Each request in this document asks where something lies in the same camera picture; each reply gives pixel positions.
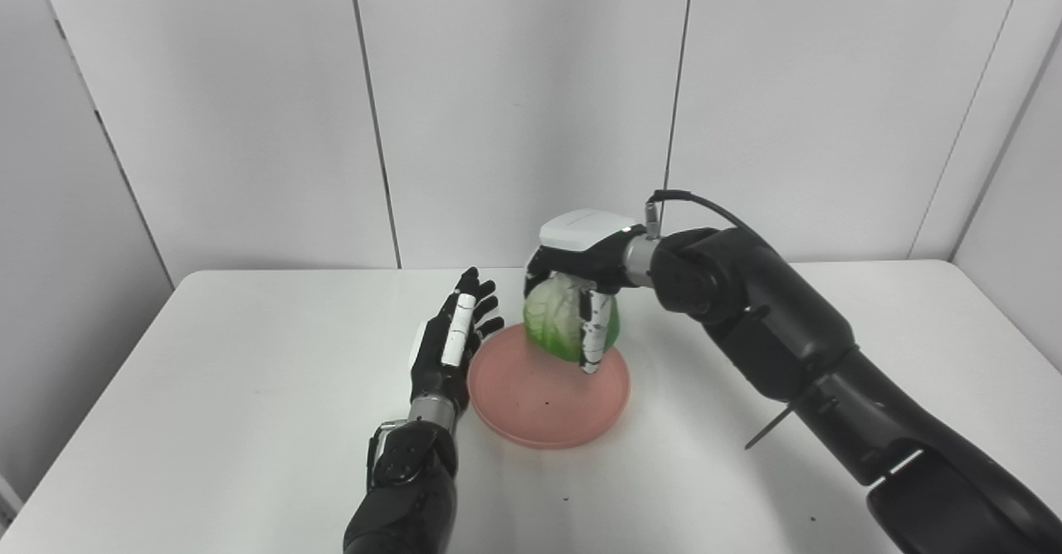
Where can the pink round plate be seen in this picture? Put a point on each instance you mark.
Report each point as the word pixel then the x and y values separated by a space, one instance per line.
pixel 539 400

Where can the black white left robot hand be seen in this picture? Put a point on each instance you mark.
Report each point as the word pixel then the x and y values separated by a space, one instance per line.
pixel 440 363

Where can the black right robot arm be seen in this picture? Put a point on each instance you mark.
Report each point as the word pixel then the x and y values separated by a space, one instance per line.
pixel 788 338

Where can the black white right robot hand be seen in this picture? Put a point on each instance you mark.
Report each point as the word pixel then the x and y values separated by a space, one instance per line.
pixel 585 243

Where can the green white toy cabbage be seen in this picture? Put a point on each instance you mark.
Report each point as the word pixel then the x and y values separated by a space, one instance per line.
pixel 552 318

